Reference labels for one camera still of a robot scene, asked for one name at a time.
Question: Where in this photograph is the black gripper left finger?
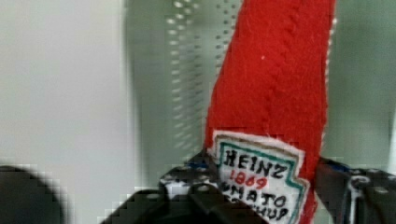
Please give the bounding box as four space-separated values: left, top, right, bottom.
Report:
100 152 268 224

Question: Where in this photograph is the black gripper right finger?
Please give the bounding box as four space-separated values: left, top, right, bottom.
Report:
315 158 396 224

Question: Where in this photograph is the red felt ketchup bottle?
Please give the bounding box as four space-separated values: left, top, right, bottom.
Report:
204 0 335 224

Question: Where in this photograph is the green oval strainer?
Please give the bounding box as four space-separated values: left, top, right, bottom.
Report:
122 0 395 189

